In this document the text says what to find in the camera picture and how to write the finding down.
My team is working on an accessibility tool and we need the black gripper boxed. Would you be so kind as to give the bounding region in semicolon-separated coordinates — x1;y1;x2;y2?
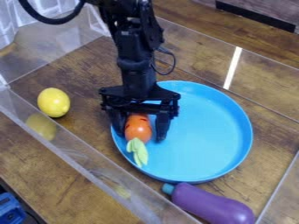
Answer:
98;84;182;142

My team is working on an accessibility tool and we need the orange toy carrot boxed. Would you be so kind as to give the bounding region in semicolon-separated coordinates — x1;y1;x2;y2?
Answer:
126;114;152;168

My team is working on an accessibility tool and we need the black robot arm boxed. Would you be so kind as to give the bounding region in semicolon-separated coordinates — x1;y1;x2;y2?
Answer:
98;0;180;141

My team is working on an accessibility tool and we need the blue plastic plate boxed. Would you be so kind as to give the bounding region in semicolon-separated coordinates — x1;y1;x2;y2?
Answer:
110;80;255;185

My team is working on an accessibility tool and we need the yellow toy lemon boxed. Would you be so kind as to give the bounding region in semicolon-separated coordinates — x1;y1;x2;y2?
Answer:
38;87;71;118

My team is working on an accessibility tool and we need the purple toy eggplant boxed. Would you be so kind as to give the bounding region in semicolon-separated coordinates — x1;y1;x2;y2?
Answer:
163;183;255;224

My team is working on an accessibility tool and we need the white curtain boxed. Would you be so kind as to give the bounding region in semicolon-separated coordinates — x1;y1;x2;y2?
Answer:
0;0;98;49

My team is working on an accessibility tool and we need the blue object at corner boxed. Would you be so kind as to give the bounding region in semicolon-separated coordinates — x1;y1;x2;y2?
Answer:
0;192;26;224

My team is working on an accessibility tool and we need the clear acrylic enclosure wall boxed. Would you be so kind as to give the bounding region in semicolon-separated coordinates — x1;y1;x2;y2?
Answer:
0;0;299;224

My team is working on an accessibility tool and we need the black cable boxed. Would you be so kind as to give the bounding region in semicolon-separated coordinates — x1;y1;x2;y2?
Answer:
16;0;87;25

